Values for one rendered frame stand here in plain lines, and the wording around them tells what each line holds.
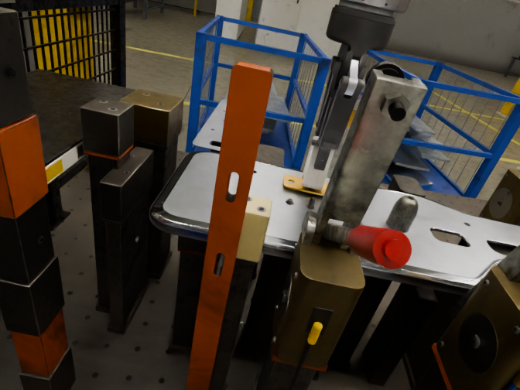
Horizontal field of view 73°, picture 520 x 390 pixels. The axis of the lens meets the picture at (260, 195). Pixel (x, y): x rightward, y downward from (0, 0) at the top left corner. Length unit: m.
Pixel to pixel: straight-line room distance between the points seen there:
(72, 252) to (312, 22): 7.81
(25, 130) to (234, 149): 0.18
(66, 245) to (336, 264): 0.65
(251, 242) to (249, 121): 0.13
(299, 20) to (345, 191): 8.02
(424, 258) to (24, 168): 0.45
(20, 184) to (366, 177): 0.30
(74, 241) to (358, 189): 0.69
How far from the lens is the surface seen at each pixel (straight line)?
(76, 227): 0.91
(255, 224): 0.34
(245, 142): 0.28
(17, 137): 0.36
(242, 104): 0.27
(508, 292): 0.37
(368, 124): 0.27
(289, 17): 8.26
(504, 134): 2.85
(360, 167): 0.29
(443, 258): 0.51
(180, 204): 0.45
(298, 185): 0.53
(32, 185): 0.39
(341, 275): 0.32
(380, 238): 0.21
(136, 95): 0.62
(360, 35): 0.44
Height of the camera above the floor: 1.25
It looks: 31 degrees down
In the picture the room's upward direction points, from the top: 13 degrees clockwise
